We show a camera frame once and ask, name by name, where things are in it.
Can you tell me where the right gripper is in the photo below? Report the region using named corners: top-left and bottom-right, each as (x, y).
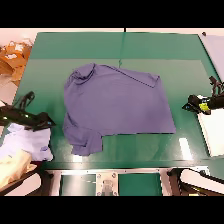
top-left (182, 94), bottom-right (213, 116)

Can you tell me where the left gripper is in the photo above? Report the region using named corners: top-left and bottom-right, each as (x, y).
top-left (31, 112), bottom-right (57, 132)

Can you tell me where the purple T-shirt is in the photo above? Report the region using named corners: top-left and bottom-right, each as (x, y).
top-left (62, 62), bottom-right (177, 157)

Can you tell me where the lavender garment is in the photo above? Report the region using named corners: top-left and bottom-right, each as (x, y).
top-left (0, 122), bottom-right (55, 163)

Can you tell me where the cream garment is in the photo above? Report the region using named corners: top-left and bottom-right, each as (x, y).
top-left (0, 149), bottom-right (38, 188)

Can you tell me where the brown paper bag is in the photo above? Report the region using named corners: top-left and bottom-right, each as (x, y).
top-left (0, 39), bottom-right (34, 86)

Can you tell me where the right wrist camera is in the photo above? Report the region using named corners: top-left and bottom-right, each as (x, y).
top-left (208, 75), bottom-right (224, 98)

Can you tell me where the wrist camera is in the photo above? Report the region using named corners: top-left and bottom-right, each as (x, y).
top-left (17, 91), bottom-right (36, 110)
top-left (208, 75), bottom-right (224, 98)

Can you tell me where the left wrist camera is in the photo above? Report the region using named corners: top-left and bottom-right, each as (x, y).
top-left (17, 91), bottom-right (36, 110)

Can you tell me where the silver frame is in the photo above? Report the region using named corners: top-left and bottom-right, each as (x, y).
top-left (44, 167), bottom-right (211, 197)

